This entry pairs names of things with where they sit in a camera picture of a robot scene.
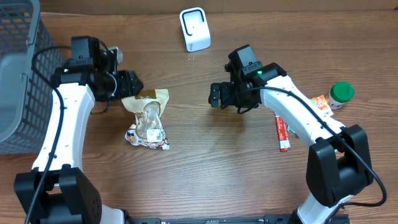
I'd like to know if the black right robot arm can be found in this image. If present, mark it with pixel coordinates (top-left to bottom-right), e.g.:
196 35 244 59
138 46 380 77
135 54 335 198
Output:
208 45 374 223

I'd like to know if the snack wrapper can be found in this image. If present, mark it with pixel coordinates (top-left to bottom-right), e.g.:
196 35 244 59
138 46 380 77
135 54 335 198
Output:
124 124 170 150

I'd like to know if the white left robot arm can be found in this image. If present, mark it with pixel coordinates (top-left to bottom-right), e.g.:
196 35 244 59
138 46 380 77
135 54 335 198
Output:
14 36 144 223

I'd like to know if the green lid jar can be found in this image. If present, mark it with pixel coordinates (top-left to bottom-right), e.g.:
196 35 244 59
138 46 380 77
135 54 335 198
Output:
326 82 354 110

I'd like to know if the white barcode scanner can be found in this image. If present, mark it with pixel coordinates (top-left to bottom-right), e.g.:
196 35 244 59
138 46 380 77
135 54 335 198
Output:
179 7 211 52

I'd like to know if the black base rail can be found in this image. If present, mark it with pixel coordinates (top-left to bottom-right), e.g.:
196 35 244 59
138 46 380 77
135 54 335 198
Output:
130 213 351 224

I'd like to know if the red snack bar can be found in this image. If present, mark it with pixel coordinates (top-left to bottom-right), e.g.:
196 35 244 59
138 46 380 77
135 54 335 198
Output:
274 113 290 152

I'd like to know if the teal tissue pack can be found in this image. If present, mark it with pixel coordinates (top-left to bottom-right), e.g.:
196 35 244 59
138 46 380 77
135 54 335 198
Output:
287 125 296 134

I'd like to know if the beige brown snack pouch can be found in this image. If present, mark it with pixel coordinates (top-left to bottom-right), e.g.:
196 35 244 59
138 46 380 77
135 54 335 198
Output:
122 89 169 142

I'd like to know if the orange tissue pack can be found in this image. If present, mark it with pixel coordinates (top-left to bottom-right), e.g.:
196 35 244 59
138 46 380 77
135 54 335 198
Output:
312 95 334 117

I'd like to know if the grey plastic mesh basket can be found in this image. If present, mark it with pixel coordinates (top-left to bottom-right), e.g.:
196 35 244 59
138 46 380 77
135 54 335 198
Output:
1 0 55 154

